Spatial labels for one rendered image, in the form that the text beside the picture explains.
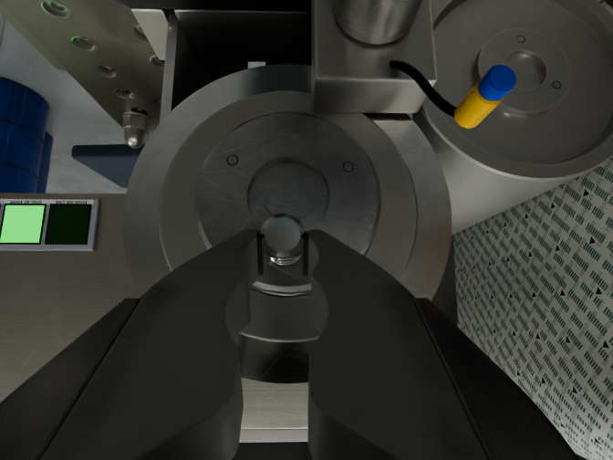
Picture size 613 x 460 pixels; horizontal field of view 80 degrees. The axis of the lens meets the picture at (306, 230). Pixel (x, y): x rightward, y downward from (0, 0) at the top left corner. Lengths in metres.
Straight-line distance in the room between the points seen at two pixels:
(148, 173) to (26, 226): 0.44
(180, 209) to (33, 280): 0.44
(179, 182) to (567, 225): 0.24
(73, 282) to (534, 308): 0.52
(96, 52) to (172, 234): 0.34
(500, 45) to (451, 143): 0.06
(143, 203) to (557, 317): 0.26
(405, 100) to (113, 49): 0.36
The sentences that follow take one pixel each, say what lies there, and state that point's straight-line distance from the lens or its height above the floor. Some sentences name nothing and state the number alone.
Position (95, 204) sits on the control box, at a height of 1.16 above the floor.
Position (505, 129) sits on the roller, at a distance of 0.22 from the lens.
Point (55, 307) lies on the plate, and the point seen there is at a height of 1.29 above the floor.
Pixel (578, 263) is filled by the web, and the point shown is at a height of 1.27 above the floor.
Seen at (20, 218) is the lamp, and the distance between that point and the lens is 0.62.
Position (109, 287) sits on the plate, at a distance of 0.55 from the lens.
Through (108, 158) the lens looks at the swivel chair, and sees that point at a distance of 2.16.
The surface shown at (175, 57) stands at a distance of 0.22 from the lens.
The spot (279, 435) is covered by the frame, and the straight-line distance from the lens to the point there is 0.52.
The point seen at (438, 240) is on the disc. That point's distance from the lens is 0.17.
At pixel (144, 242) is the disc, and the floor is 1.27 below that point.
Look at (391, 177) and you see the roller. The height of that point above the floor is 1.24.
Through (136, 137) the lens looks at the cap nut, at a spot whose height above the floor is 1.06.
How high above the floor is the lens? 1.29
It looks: 12 degrees down
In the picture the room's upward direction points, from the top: 180 degrees clockwise
